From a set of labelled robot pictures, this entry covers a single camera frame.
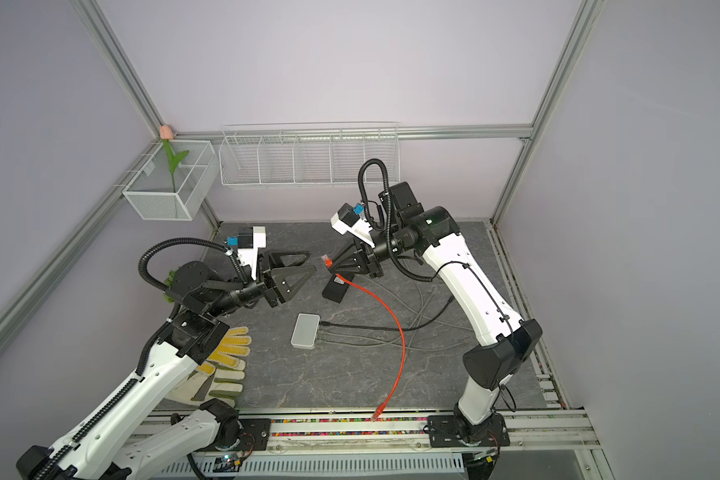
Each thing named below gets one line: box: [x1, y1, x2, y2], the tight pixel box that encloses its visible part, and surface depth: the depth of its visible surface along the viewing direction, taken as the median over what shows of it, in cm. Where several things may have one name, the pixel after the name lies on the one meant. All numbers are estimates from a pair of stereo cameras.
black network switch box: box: [322, 273, 355, 304], surface depth 101 cm
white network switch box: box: [291, 313, 321, 350], surface depth 91 cm
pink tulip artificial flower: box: [159, 124, 190, 192], surface depth 92 cm
